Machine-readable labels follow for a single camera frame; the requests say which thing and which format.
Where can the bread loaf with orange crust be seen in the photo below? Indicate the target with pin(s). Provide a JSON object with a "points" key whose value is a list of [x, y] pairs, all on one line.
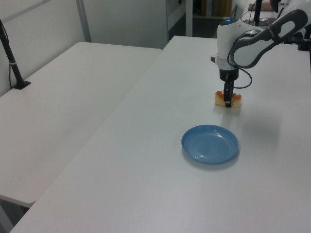
{"points": [[235, 100]]}

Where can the black flat mat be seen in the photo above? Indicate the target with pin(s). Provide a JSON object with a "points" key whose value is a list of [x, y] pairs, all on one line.
{"points": [[267, 21]]}

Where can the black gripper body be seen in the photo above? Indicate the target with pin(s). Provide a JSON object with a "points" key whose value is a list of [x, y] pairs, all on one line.
{"points": [[229, 74]]}

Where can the black camera stand with base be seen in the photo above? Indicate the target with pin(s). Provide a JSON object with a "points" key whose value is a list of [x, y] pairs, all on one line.
{"points": [[11, 60]]}

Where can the blue round plate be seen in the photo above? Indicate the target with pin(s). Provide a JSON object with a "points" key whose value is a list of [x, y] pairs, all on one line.
{"points": [[210, 144]]}

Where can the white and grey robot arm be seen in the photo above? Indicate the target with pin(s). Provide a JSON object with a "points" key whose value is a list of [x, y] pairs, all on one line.
{"points": [[245, 48]]}

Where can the brown board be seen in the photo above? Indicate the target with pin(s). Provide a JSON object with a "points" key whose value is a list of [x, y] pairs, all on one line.
{"points": [[266, 6]]}

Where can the white cabinet leg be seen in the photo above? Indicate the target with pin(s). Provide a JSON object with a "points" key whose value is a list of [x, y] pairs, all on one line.
{"points": [[189, 17]]}

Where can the black upright pole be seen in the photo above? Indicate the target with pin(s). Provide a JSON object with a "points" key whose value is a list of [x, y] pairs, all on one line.
{"points": [[257, 11]]}

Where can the black table clamp mount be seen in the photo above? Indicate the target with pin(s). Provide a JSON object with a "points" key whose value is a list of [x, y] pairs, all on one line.
{"points": [[305, 41]]}

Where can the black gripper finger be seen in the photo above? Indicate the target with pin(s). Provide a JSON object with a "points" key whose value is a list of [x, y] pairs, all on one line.
{"points": [[227, 95], [232, 88]]}

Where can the white side table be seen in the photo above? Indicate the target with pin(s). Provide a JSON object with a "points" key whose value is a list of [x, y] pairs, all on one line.
{"points": [[60, 109]]}

